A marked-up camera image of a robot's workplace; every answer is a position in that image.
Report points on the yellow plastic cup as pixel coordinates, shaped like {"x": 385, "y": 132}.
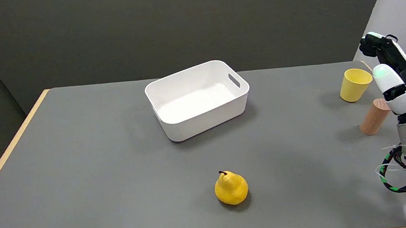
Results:
{"x": 354, "y": 84}

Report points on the yellow pear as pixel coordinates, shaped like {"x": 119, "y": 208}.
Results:
{"x": 231, "y": 188}

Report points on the white plastic bin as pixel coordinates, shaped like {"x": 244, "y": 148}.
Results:
{"x": 197, "y": 99}

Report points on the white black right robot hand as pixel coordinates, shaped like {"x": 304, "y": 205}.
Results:
{"x": 397, "y": 86}

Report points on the wooden cylinder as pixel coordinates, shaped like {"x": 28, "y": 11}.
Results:
{"x": 374, "y": 118}

